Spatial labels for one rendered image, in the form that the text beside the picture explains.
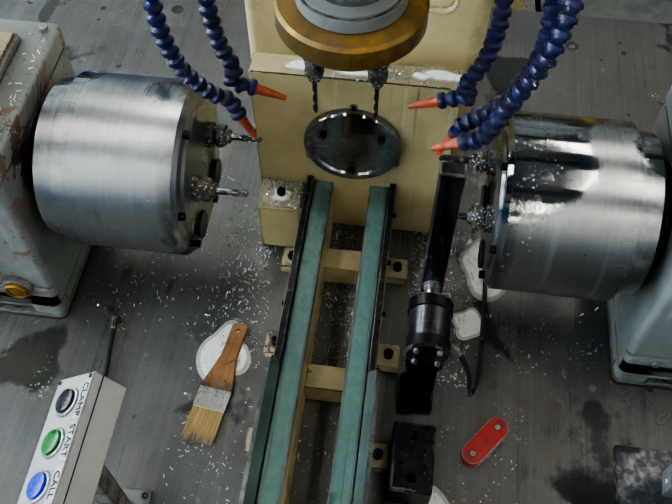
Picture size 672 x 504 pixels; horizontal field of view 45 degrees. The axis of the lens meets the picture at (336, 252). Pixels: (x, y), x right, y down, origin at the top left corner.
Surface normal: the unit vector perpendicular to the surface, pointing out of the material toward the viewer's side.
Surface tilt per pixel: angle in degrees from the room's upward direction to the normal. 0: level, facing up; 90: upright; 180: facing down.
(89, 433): 53
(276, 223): 90
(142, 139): 25
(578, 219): 43
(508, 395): 0
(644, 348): 90
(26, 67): 0
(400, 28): 0
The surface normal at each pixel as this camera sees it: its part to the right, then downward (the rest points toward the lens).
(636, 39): 0.00, -0.55
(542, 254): -0.12, 0.58
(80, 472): 0.80, -0.25
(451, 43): -0.13, 0.82
